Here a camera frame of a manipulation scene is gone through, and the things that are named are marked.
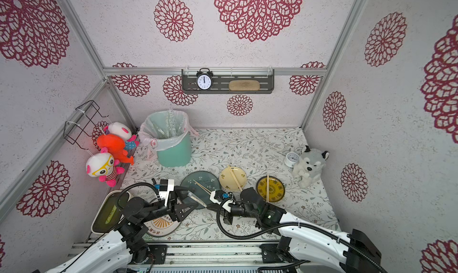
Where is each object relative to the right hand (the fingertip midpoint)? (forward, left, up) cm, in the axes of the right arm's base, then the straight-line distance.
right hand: (208, 204), depth 68 cm
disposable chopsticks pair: (0, +5, +7) cm, 9 cm away
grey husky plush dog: (+20, -44, -7) cm, 49 cm away
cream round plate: (+21, -9, -18) cm, 29 cm away
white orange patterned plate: (-3, +23, -19) cm, 30 cm away
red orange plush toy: (+28, +49, 0) cm, 56 cm away
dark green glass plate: (+19, +7, -19) cm, 28 cm away
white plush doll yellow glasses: (+17, +50, 0) cm, 52 cm away
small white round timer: (+34, -42, -17) cm, 57 cm away
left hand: (+1, +4, +3) cm, 5 cm away
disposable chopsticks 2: (+19, -11, -19) cm, 29 cm away
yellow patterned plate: (+17, -29, -20) cm, 39 cm away
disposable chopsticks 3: (+16, +7, -18) cm, 25 cm away
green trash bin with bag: (+29, +22, +5) cm, 37 cm away
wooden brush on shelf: (+55, -14, +16) cm, 60 cm away
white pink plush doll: (+39, +50, 0) cm, 63 cm away
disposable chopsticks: (+21, -27, -19) cm, 39 cm away
